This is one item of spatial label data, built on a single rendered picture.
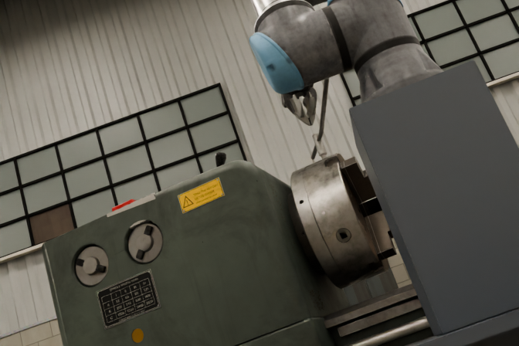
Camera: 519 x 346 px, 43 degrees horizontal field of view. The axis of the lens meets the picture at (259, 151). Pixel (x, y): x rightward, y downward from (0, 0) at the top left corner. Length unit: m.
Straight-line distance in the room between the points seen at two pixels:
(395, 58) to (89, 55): 8.85
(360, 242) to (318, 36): 0.58
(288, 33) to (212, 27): 8.38
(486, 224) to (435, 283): 0.11
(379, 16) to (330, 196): 0.54
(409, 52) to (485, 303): 0.40
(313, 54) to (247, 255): 0.53
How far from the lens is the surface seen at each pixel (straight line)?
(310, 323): 1.40
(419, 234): 0.95
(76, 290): 1.64
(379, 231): 1.59
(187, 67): 9.27
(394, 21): 1.11
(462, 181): 0.97
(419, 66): 1.06
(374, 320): 1.48
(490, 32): 9.41
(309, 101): 1.73
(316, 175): 1.56
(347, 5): 1.13
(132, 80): 9.40
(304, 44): 1.10
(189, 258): 1.50
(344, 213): 1.50
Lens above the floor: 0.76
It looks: 19 degrees up
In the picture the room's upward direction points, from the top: 20 degrees counter-clockwise
